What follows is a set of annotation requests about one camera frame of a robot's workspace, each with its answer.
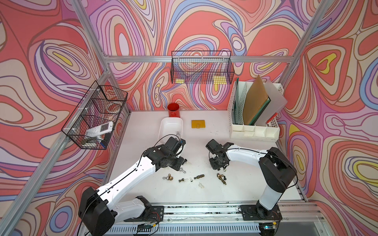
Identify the brown wooden knight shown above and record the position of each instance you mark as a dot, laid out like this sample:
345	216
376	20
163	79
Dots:
199	176

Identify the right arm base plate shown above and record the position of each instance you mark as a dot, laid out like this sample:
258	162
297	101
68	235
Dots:
258	212

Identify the yellow sponge in basket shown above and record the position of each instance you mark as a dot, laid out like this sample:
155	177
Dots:
219	80

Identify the white remote control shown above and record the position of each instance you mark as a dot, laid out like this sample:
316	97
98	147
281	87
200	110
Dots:
100	130

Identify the red cup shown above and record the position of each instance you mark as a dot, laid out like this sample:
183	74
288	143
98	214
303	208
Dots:
173	110

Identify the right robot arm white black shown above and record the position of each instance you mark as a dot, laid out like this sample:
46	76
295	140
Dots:
275	167

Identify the white file organizer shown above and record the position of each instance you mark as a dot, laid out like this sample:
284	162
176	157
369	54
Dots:
267	133

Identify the back wire basket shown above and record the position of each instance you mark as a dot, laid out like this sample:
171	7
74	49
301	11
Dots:
199	67

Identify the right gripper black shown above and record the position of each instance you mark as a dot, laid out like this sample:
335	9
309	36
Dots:
214	166

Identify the white storage tray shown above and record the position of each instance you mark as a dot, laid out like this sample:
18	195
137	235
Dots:
170	127

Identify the brown cardboard folder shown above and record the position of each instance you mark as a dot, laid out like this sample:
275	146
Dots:
256	101

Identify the grey folder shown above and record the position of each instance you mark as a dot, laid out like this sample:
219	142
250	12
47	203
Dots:
277	103

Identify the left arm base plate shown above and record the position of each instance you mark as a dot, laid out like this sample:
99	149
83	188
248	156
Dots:
151	213

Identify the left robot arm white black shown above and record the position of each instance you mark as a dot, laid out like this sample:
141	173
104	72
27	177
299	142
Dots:
100	208

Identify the wire basket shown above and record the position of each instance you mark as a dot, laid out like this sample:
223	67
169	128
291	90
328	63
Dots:
199	67
100	104

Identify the gold silver chess piece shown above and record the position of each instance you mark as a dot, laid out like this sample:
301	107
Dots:
169	178

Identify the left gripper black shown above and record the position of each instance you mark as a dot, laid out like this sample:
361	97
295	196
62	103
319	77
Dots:
180	161

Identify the green folder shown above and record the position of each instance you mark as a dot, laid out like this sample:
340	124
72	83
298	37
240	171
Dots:
236	103

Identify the left wire basket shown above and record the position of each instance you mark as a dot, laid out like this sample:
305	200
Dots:
100	104

